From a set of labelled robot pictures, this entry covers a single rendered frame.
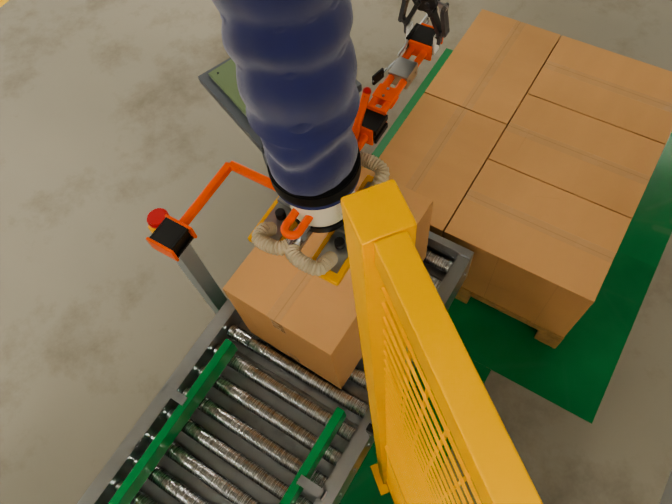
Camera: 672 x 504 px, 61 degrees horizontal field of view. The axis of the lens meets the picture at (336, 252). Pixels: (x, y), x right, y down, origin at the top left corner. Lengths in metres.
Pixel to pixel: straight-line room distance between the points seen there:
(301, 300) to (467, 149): 1.11
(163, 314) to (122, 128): 1.24
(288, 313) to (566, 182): 1.30
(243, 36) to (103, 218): 2.39
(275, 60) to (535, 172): 1.65
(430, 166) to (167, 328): 1.44
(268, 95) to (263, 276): 0.81
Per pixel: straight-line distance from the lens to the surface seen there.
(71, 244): 3.28
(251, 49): 0.98
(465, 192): 2.35
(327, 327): 1.65
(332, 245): 1.52
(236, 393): 2.07
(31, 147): 3.80
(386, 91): 1.66
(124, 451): 2.11
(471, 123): 2.57
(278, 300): 1.71
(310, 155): 1.19
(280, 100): 1.05
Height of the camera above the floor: 2.50
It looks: 62 degrees down
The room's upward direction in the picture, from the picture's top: 10 degrees counter-clockwise
